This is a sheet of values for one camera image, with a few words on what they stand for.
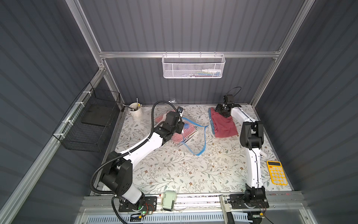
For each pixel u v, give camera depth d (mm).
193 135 1009
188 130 1018
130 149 485
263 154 889
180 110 737
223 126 1031
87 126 732
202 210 734
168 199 710
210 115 1119
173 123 650
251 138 652
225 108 852
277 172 826
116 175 430
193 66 1122
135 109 1020
